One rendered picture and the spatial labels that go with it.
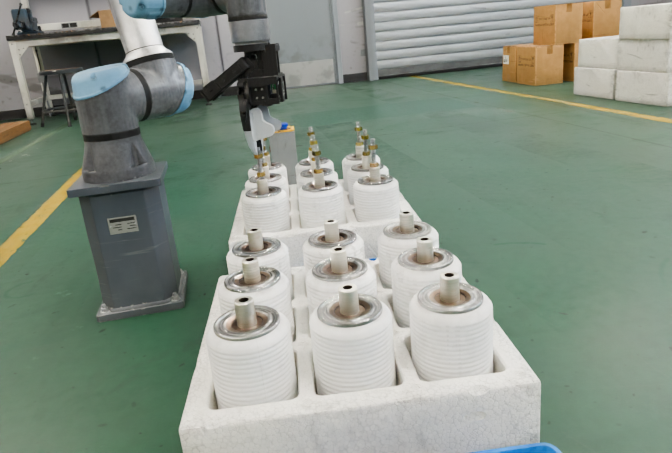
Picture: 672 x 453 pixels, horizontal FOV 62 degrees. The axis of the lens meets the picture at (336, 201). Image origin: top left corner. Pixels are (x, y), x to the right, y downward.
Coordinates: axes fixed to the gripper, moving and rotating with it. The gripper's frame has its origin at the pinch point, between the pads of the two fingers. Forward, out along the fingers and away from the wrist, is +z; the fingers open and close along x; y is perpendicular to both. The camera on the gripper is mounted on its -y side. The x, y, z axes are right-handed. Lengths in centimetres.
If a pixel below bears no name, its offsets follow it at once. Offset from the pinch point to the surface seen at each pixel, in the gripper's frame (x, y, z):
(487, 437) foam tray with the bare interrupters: -56, 40, 23
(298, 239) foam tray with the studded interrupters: -6.1, 8.4, 18.2
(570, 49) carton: 374, 152, 10
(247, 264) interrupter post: -43.4, 10.6, 7.1
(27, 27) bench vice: 337, -287, -46
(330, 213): -1.3, 14.6, 14.6
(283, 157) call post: 37.2, -4.0, 10.8
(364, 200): 1.2, 21.5, 12.9
